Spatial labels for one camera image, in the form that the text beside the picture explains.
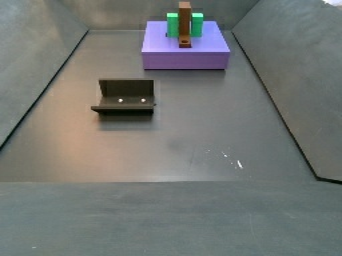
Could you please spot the purple base board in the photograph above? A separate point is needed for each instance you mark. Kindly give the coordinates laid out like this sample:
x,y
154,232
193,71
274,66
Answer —
x,y
209,53

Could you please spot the right green block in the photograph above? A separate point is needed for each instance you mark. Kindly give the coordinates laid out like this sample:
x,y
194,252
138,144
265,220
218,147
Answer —
x,y
197,24

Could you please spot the green block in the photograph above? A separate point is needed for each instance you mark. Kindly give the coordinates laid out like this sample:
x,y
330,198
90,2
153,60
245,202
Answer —
x,y
173,25
197,24

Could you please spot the left green block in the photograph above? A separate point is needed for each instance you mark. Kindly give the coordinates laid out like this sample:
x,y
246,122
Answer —
x,y
173,25

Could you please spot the brown L-shaped block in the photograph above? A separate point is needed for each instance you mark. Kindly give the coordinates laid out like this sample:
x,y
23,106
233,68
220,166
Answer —
x,y
185,18

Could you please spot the black angle bracket holder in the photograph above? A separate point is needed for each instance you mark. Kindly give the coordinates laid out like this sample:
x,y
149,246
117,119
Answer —
x,y
126,95

